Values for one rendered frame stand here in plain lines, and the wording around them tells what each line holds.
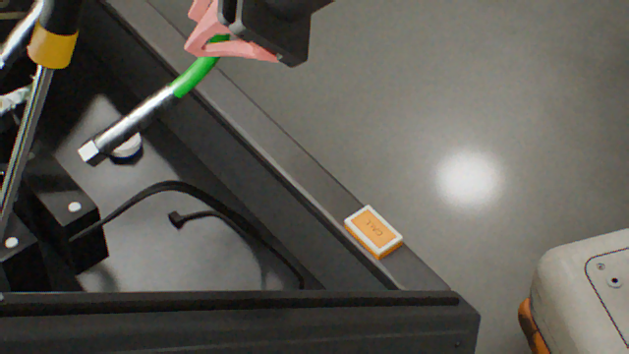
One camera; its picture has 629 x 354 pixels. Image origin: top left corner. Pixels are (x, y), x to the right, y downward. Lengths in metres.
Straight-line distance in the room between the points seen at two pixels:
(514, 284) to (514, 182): 0.25
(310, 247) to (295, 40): 0.39
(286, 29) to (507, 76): 1.78
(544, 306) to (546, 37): 0.87
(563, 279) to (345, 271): 0.83
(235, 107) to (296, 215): 0.13
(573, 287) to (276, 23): 1.17
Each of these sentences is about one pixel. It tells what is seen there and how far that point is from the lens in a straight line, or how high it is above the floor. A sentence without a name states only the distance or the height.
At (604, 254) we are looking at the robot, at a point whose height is 0.28.
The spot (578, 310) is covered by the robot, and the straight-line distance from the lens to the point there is 1.94.
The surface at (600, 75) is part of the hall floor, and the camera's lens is 2.66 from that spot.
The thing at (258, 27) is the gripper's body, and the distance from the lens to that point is 0.85.
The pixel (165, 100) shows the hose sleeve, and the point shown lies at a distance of 0.96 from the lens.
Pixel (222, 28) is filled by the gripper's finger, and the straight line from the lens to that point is 0.87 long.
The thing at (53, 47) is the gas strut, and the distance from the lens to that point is 0.58.
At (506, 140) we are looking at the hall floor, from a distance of 2.50.
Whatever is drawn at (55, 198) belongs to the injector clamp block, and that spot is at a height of 0.98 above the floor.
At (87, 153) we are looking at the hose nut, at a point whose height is 1.12.
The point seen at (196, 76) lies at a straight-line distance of 0.95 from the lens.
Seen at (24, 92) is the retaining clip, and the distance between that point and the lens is 1.07.
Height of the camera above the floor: 1.86
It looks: 51 degrees down
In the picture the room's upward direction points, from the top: 1 degrees counter-clockwise
